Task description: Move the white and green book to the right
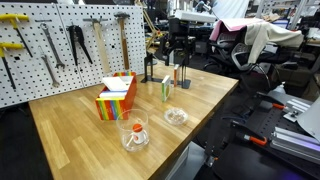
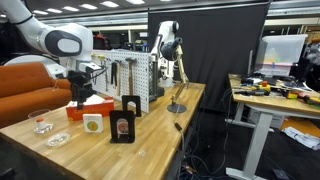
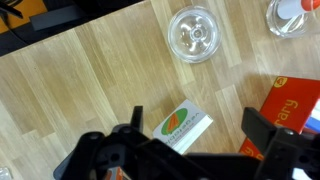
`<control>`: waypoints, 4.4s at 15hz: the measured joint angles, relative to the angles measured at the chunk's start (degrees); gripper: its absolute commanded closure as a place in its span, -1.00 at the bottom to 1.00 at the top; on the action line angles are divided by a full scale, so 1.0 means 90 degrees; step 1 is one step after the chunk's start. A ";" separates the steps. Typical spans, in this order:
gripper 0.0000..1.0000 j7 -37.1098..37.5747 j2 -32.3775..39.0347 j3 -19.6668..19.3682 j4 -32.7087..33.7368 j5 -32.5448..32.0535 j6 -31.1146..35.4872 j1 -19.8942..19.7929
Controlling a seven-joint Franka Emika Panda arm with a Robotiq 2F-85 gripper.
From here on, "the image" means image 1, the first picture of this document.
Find clear glass beaker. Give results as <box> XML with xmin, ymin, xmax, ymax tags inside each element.
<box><xmin>115</xmin><ymin>108</ymin><xmax>150</xmax><ymax>153</ymax></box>

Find black clamp orange handle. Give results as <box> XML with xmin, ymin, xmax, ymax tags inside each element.
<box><xmin>229</xmin><ymin>119</ymin><xmax>269</xmax><ymax>147</ymax></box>
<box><xmin>254</xmin><ymin>91</ymin><xmax>287</xmax><ymax>111</ymax></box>

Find orange rainbow tissue box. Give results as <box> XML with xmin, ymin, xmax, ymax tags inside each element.
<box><xmin>94</xmin><ymin>71</ymin><xmax>138</xmax><ymax>121</ymax></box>

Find yellow T-handle hex key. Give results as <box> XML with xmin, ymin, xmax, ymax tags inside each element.
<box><xmin>0</xmin><ymin>42</ymin><xmax>25</xmax><ymax>90</ymax></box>
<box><xmin>0</xmin><ymin>13</ymin><xmax>34</xmax><ymax>58</ymax></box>

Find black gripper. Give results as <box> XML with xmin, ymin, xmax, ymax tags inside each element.
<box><xmin>159</xmin><ymin>18</ymin><xmax>198</xmax><ymax>68</ymax></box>

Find hammer with pale wooden handle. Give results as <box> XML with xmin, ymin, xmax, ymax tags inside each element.
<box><xmin>82</xmin><ymin>16</ymin><xmax>112</xmax><ymax>74</ymax></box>

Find white and green book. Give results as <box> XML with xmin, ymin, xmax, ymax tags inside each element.
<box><xmin>161</xmin><ymin>74</ymin><xmax>172</xmax><ymax>103</ymax></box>

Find black pliers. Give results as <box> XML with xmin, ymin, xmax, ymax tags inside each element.
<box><xmin>66</xmin><ymin>24</ymin><xmax>94</xmax><ymax>67</ymax></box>

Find pink cloth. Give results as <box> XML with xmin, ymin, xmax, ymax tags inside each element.
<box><xmin>209</xmin><ymin>17</ymin><xmax>264</xmax><ymax>43</ymax></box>

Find white and orange book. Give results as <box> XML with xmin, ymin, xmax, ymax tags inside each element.
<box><xmin>172</xmin><ymin>63</ymin><xmax>181</xmax><ymax>88</ymax></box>

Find black perforated cart top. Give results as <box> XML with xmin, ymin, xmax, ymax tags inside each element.
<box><xmin>204</xmin><ymin>91</ymin><xmax>320</xmax><ymax>180</ymax></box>

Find white pegboard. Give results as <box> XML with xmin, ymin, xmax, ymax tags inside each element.
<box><xmin>0</xmin><ymin>2</ymin><xmax>147</xmax><ymax>109</ymax></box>

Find large silver wrench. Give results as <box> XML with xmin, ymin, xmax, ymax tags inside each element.
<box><xmin>39</xmin><ymin>22</ymin><xmax>66</xmax><ymax>70</ymax></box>

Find black office chair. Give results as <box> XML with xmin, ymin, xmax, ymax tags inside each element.
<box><xmin>204</xmin><ymin>24</ymin><xmax>278</xmax><ymax>88</ymax></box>

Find small silver wrench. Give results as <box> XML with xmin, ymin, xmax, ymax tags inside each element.
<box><xmin>38</xmin><ymin>45</ymin><xmax>62</xmax><ymax>88</ymax></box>

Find white hanging cloth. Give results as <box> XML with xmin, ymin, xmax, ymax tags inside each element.
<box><xmin>213</xmin><ymin>0</ymin><xmax>251</xmax><ymax>19</ymax></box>

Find cream jacket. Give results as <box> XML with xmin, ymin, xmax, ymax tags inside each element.
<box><xmin>244</xmin><ymin>21</ymin><xmax>305</xmax><ymax>65</ymax></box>

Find hammer with brown handle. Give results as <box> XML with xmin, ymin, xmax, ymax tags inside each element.
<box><xmin>113</xmin><ymin>11</ymin><xmax>132</xmax><ymax>71</ymax></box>

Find short silver aluminium extrusion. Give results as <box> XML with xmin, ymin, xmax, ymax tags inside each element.
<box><xmin>283</xmin><ymin>98</ymin><xmax>313</xmax><ymax>123</ymax></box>

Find white tissue sheet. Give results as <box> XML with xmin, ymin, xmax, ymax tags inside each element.
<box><xmin>98</xmin><ymin>75</ymin><xmax>134</xmax><ymax>99</ymax></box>

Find black metal bookend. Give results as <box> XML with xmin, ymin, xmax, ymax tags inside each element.
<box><xmin>166</xmin><ymin>63</ymin><xmax>192</xmax><ymax>90</ymax></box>
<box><xmin>140</xmin><ymin>52</ymin><xmax>168</xmax><ymax>84</ymax></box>

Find small white bottle orange cap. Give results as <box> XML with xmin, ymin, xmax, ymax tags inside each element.
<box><xmin>130</xmin><ymin>123</ymin><xmax>148</xmax><ymax>145</ymax></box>

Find long silver aluminium extrusion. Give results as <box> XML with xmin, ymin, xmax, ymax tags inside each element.
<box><xmin>269</xmin><ymin>126</ymin><xmax>320</xmax><ymax>165</ymax></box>

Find clear glass ashtray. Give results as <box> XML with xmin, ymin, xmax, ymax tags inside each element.
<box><xmin>163</xmin><ymin>107</ymin><xmax>190</xmax><ymax>127</ymax></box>

